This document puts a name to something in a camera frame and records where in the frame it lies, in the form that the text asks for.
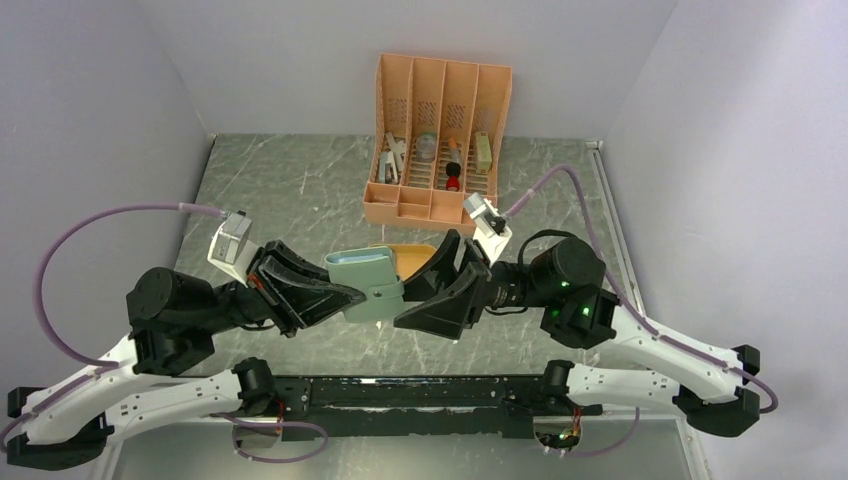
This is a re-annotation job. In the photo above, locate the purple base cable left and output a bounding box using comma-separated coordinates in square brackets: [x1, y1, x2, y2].
[230, 413, 338, 464]

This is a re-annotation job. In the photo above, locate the aluminium table edge rail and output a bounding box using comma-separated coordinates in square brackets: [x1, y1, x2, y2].
[586, 140, 647, 318]

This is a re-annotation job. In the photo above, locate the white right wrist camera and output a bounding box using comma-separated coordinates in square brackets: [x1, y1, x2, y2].
[463, 193, 513, 263]

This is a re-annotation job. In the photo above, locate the clear tape roll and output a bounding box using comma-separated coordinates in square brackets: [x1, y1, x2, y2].
[415, 132, 438, 163]

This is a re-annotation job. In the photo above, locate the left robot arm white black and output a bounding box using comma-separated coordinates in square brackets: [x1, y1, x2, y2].
[1, 241, 365, 471]

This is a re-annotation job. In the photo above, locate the mint green card holder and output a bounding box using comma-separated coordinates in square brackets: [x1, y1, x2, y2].
[325, 246, 405, 323]

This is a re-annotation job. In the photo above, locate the grey stapler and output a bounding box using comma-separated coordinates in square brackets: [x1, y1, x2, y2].
[374, 132, 407, 185]

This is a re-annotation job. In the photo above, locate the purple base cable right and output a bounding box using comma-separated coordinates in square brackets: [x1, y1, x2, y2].
[539, 407, 643, 460]

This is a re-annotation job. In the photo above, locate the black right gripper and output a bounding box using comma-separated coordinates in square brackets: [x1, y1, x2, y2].
[387, 229, 555, 339]

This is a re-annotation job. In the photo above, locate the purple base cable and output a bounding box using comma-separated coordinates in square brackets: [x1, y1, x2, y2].
[230, 413, 338, 464]
[539, 407, 643, 460]

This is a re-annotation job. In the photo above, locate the orange desk file organizer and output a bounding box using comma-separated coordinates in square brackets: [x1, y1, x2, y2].
[363, 53, 513, 234]

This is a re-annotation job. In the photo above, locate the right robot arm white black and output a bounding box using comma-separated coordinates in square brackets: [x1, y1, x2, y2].
[393, 231, 761, 438]

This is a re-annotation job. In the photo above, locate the pale green eraser box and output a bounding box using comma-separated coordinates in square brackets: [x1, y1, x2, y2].
[474, 131, 493, 175]

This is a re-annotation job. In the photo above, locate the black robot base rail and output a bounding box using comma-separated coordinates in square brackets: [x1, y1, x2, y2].
[234, 374, 602, 439]

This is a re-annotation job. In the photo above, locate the yellow oval tray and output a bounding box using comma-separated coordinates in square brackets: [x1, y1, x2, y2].
[373, 244, 437, 281]

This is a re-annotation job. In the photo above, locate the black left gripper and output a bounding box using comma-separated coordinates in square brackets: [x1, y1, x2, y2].
[198, 238, 370, 336]

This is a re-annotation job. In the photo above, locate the red black marker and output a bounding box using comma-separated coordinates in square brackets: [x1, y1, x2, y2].
[445, 137, 462, 192]

